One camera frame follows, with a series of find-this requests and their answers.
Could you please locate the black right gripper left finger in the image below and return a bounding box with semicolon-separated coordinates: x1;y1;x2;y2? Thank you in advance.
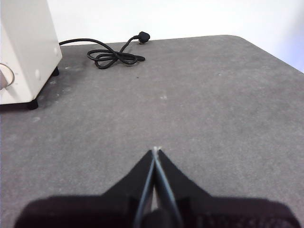
13;149;156;228

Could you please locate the black power cable with plug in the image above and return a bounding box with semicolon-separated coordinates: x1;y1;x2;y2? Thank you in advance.
58;31;151;70

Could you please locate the beige oven knob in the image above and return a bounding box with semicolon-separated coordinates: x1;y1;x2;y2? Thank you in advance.
0;63;16;90

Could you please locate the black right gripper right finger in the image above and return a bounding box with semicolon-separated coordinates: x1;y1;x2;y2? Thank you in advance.
156;148;301;228

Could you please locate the cream toaster oven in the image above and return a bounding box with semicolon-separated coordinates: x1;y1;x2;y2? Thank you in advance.
0;0;63;111

